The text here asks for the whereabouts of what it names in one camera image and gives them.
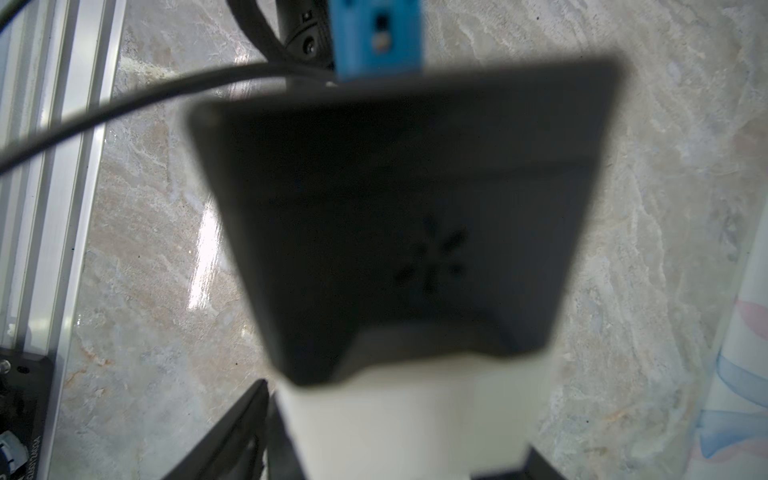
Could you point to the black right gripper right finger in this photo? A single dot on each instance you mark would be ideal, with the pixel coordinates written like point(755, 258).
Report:
point(538, 468)

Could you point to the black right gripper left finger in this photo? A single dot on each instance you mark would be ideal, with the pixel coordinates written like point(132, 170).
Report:
point(234, 447)

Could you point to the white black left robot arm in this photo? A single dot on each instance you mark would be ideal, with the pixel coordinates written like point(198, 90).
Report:
point(304, 30)

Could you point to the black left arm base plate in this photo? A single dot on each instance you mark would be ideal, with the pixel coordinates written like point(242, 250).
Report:
point(26, 380)

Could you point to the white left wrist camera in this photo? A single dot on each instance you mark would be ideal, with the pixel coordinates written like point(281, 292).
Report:
point(405, 239)

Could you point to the aluminium mounting rail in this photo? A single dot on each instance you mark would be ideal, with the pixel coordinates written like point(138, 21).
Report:
point(57, 59)

